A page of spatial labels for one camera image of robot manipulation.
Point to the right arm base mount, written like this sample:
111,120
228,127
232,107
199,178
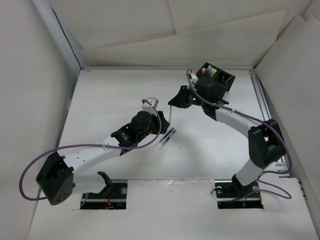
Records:
230,194

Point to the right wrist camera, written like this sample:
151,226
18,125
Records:
191,77

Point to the blue cap gel pen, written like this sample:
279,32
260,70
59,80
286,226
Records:
164,142

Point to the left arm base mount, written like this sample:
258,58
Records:
112,196

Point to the green gel pen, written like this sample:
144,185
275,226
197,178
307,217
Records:
170,115

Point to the black slotted organizer box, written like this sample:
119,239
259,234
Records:
221,76

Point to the dark cap gel pen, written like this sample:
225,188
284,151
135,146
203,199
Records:
166,135

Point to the yellow cap highlighter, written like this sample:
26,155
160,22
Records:
213,72

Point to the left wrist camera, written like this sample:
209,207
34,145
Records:
149,104

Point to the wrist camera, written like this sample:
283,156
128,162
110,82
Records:
191,77
149,104

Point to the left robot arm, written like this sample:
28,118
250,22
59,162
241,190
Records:
57,177

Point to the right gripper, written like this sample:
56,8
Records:
181,100

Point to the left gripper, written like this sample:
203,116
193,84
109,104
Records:
155,120

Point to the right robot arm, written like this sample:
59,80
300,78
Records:
265,141

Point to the aluminium rail right side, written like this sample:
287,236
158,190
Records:
285,164

